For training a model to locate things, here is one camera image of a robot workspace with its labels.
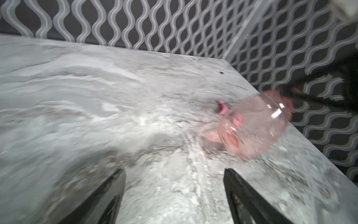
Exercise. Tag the aluminium frame post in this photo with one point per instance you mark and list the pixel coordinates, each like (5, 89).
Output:
(256, 14)

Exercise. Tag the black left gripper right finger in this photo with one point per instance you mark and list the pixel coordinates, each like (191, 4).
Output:
(246, 205)

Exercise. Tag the pink grey spray nozzle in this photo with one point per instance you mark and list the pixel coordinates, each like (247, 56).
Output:
(224, 107)

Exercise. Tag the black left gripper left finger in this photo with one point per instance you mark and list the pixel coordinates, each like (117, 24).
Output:
(103, 205)

